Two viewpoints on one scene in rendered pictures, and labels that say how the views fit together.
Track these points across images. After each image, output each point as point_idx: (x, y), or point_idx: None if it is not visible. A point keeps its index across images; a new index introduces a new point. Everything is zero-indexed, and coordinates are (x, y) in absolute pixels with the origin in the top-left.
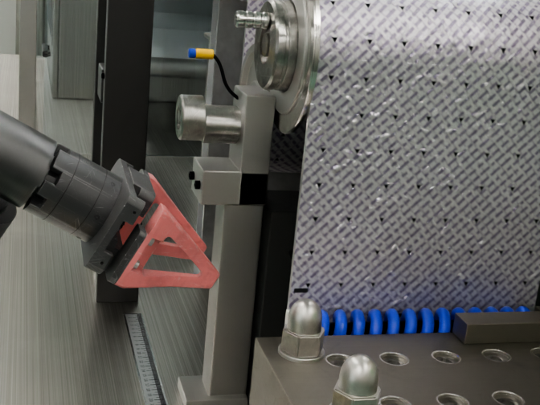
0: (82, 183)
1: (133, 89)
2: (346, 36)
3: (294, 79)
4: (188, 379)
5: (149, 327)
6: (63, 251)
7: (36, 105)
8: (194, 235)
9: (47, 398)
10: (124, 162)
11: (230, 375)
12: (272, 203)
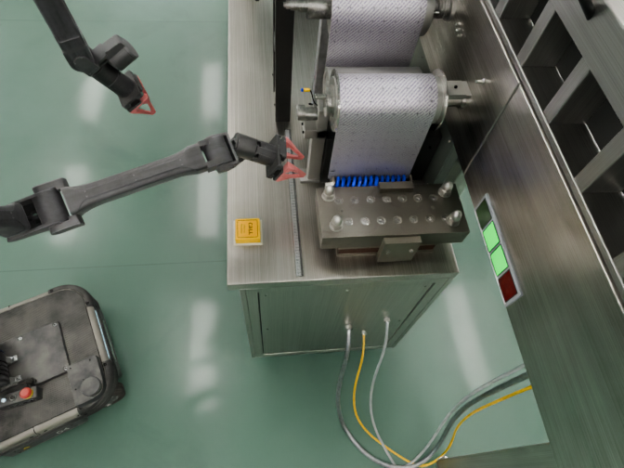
0: (265, 156)
1: (286, 58)
2: (349, 113)
3: (332, 119)
4: (302, 170)
5: (292, 137)
6: (264, 85)
7: None
8: (300, 154)
9: (259, 175)
10: (278, 136)
11: (314, 175)
12: (329, 133)
